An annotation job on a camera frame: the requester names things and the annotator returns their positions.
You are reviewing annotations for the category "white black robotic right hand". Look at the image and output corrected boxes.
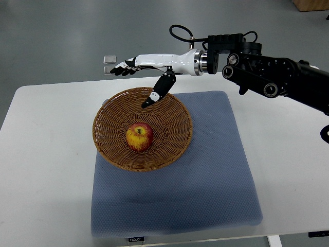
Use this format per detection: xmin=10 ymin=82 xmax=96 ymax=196
xmin=109 ymin=49 xmax=204 ymax=109

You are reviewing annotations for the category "red yellow apple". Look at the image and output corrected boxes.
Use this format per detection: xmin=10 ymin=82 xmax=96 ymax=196
xmin=126 ymin=122 xmax=154 ymax=152

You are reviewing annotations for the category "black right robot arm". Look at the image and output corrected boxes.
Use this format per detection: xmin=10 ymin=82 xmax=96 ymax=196
xmin=200 ymin=33 xmax=328 ymax=115

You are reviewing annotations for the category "brown wicker basket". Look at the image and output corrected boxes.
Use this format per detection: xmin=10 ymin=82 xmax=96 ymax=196
xmin=92 ymin=87 xmax=193 ymax=172

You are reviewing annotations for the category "upper floor plate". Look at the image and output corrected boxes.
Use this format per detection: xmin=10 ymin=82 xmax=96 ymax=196
xmin=103 ymin=55 xmax=117 ymax=64

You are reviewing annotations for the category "wooden box corner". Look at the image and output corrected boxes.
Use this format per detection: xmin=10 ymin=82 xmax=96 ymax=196
xmin=292 ymin=0 xmax=329 ymax=12

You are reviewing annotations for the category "blue grey cloth mat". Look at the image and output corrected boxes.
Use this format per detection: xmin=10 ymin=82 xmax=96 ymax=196
xmin=91 ymin=91 xmax=263 ymax=238

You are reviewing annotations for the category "black table label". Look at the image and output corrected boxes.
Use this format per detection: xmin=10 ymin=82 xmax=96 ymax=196
xmin=128 ymin=237 xmax=144 ymax=242

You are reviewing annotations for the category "white table leg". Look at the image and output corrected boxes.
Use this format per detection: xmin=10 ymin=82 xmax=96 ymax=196
xmin=267 ymin=235 xmax=282 ymax=247

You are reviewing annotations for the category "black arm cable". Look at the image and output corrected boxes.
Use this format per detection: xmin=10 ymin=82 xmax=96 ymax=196
xmin=169 ymin=24 xmax=259 ymax=52

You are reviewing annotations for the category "black table edge bracket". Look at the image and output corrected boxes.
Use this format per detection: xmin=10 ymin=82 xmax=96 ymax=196
xmin=308 ymin=231 xmax=329 ymax=238

